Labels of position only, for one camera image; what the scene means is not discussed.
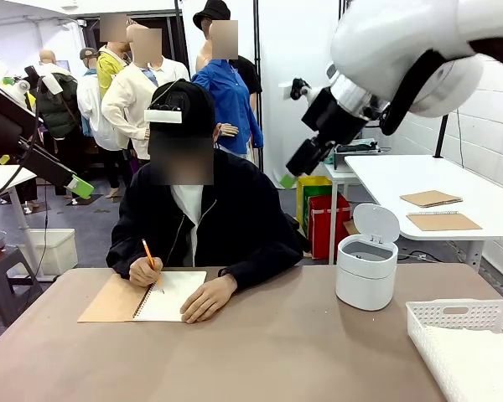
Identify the mannequin in dark puffer vest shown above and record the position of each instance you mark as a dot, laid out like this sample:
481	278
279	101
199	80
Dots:
63	117

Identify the white floor crate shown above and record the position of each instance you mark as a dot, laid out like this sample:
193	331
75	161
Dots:
60	251

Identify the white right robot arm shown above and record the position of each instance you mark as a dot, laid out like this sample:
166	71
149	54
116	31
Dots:
381	37

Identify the mannequin in yellow jacket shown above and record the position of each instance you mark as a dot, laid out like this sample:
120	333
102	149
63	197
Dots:
107	71

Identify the white head-mounted camera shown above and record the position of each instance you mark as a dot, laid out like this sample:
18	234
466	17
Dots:
163	116

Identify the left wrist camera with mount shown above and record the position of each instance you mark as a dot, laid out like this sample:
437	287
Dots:
52	85

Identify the person's left hand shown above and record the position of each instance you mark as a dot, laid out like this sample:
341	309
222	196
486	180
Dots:
209	299

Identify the white perforated plastic basket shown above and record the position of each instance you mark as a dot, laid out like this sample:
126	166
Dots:
427	347

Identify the person's left forearm black sleeve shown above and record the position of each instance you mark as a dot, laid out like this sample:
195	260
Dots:
268	266

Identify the grey plastic stool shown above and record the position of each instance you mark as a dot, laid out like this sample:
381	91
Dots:
0	268

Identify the red shopping bag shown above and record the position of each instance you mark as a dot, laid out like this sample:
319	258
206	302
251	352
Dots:
323	234

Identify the person's black zip jacket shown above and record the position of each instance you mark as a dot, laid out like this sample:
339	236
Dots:
243	218

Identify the large white rounded table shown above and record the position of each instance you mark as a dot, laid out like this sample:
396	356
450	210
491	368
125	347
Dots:
381	180

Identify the person's right forearm black sleeve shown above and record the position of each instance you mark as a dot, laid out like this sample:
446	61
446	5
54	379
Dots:
123	259

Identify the grey tray with teal items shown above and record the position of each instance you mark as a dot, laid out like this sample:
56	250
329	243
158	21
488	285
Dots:
339	161

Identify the mannequin in white shirt, grey cap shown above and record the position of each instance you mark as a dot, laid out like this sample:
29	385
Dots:
94	113

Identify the teal cloth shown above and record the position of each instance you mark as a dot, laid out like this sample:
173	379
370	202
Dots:
329	160

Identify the person's right hand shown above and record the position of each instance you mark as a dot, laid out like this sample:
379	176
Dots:
144	272

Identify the brown-cover spiral notebook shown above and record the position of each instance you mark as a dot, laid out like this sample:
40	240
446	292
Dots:
176	289

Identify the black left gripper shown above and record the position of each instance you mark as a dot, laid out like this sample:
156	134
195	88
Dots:
8	121

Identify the black bucket hat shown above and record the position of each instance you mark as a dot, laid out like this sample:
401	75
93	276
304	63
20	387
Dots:
211	12

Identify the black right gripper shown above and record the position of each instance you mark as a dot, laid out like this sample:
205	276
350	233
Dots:
333	119

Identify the tall black camera tripod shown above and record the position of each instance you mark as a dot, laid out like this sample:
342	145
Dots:
441	138

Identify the black light stand pole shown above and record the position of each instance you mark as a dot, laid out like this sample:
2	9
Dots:
257	42

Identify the brown closed spiral notebook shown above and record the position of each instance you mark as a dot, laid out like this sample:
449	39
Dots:
442	222

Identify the yellow pencil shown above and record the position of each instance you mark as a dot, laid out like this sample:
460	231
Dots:
146	249

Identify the small white side table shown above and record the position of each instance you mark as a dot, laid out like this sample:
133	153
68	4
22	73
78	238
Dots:
337	176

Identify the brown cardboard sheet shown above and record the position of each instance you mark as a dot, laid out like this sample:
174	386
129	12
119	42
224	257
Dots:
429	199

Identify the white paper stack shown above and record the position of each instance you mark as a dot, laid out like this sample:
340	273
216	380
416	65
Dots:
478	368

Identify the mannequin in blue shirt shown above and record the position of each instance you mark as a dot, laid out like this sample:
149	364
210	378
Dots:
234	104

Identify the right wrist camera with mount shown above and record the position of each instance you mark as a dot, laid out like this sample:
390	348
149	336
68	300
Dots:
299	89

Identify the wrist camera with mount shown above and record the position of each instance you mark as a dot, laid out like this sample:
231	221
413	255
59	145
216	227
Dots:
299	89
52	85

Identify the white lidded trash bin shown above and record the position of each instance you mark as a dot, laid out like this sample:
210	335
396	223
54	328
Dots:
362	285

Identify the black baseball cap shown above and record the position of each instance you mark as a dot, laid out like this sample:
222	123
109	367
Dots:
197	121

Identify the mannequin in cream jacket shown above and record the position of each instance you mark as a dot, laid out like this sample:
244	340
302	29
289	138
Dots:
126	104

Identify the yellow shopping bag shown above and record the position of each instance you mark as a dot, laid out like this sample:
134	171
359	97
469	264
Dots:
308	201

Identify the mannequin in black shirt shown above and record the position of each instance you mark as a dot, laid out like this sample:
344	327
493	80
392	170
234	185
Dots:
203	58

